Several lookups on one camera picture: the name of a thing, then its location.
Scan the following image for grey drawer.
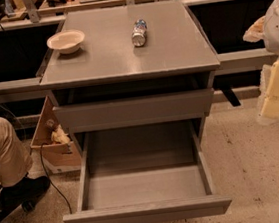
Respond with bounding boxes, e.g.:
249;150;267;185
63;120;231;223
53;88;214;133

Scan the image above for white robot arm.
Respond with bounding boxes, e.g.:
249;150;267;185
243;0;279;125

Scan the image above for grey drawer cabinet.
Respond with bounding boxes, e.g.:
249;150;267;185
29;0;230;162

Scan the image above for grey top drawer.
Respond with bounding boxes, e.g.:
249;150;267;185
53;88;214;133

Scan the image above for silver soda can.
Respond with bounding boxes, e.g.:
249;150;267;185
131;19;147;47

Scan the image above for white bowl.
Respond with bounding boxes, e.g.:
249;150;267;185
47;29;85;55

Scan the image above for yellow toy in box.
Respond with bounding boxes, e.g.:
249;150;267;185
51;125;70;144

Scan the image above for wooden box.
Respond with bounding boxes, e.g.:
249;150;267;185
31;97;81;174

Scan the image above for black shoe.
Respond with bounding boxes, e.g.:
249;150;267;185
0;176;50;211

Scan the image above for person leg beige trousers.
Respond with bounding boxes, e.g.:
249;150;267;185
0;117;33;187

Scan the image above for black floor cable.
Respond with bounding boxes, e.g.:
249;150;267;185
37;139;76;223

